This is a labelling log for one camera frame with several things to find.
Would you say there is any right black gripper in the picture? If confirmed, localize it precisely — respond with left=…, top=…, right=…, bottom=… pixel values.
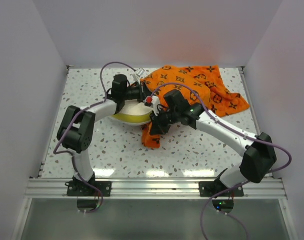
left=149, top=107, right=179, bottom=137

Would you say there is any cream pillow yellow edge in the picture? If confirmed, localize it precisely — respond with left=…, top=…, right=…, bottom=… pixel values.
left=109, top=100, right=153, bottom=126

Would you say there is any orange patterned pillowcase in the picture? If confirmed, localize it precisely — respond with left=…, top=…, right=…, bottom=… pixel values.
left=139, top=64, right=250, bottom=150

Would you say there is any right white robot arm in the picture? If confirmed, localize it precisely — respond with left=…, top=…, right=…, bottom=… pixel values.
left=145, top=89, right=276, bottom=196

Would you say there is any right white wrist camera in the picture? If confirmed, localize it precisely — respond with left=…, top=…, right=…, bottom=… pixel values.
left=144, top=95, right=160, bottom=116

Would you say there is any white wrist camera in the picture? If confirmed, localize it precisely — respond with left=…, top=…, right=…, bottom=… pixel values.
left=132, top=68, right=145, bottom=82
left=144, top=95, right=160, bottom=116

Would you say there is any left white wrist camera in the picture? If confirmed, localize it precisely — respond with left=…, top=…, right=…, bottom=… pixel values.
left=132, top=68, right=145, bottom=82

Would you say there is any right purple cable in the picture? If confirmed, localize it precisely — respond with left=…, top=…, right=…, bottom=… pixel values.
left=149, top=82, right=292, bottom=240

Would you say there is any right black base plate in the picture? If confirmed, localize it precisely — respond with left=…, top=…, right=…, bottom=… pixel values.
left=198, top=181, right=244, bottom=197

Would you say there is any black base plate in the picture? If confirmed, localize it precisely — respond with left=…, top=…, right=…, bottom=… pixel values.
left=198, top=181, right=244, bottom=197
left=65, top=180, right=112, bottom=197

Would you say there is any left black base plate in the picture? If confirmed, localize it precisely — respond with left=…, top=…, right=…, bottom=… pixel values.
left=65, top=180, right=112, bottom=197

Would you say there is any aluminium mounting rail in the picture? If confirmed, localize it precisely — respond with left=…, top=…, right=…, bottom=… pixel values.
left=24, top=177, right=287, bottom=200

